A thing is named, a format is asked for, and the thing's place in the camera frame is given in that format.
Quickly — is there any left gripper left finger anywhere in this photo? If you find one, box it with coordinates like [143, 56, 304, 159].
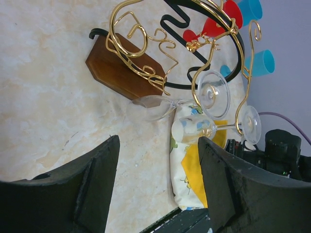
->
[0, 135, 120, 233]

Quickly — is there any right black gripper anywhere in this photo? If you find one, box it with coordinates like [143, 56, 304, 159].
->
[225, 139, 266, 167]

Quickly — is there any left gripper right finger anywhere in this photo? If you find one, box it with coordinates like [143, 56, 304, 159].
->
[198, 137, 311, 233]

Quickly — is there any clear wine glass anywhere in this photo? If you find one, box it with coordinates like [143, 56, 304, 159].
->
[171, 105, 261, 144]
[126, 70, 230, 123]

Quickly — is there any blue wine glass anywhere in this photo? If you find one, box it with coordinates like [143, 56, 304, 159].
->
[238, 0, 262, 27]
[220, 50, 275, 77]

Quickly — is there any red wine glass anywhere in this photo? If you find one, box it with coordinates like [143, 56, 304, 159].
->
[183, 0, 243, 42]

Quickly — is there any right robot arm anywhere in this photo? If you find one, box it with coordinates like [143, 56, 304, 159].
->
[225, 129, 311, 182]

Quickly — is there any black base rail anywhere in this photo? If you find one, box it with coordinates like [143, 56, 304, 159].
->
[140, 208, 213, 233]

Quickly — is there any gold wire glass rack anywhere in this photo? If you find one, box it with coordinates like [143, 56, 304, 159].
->
[85, 0, 263, 135]

